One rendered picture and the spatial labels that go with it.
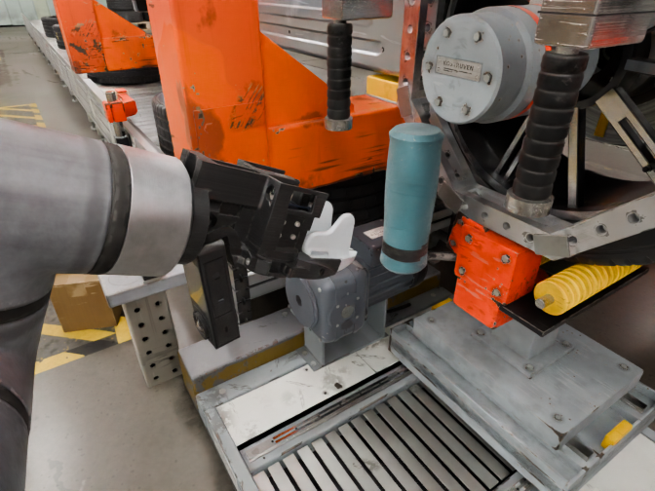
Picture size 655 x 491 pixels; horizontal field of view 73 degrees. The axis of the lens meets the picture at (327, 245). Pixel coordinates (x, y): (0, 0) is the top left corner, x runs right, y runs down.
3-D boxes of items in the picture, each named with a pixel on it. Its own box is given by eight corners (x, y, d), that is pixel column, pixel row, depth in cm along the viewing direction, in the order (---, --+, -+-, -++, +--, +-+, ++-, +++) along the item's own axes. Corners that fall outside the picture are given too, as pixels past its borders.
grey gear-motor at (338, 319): (445, 333, 127) (465, 225, 109) (321, 398, 107) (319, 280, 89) (403, 300, 140) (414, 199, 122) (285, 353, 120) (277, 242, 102)
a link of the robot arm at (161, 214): (110, 298, 29) (76, 239, 35) (182, 298, 32) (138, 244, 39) (143, 165, 26) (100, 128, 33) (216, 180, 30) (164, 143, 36)
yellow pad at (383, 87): (439, 98, 116) (441, 78, 114) (398, 105, 110) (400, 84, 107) (403, 89, 126) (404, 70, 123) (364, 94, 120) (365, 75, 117)
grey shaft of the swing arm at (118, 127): (145, 203, 207) (119, 92, 182) (133, 206, 205) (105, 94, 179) (140, 196, 214) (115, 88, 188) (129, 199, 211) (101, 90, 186)
